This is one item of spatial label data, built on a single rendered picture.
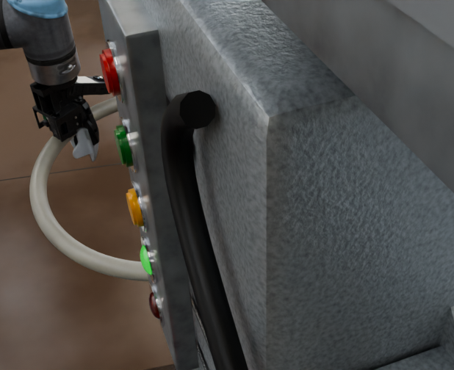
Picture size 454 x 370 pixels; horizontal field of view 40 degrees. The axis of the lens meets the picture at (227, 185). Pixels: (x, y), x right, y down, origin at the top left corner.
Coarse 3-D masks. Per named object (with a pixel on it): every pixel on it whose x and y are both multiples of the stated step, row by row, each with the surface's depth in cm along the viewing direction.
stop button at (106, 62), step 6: (102, 54) 34; (108, 54) 34; (102, 60) 34; (108, 60) 33; (102, 66) 35; (108, 66) 34; (114, 66) 33; (102, 72) 36; (108, 72) 34; (114, 72) 33; (108, 78) 34; (114, 78) 34; (108, 84) 34; (114, 84) 34; (108, 90) 35; (114, 90) 34
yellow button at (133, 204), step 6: (132, 192) 40; (126, 198) 42; (132, 198) 40; (132, 204) 40; (138, 204) 40; (132, 210) 40; (138, 210) 40; (132, 216) 41; (138, 216) 40; (138, 222) 40
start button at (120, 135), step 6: (120, 126) 37; (114, 132) 38; (120, 132) 37; (120, 138) 37; (126, 138) 37; (120, 144) 37; (126, 144) 37; (120, 150) 37; (126, 150) 37; (120, 156) 38; (126, 156) 37; (126, 162) 37
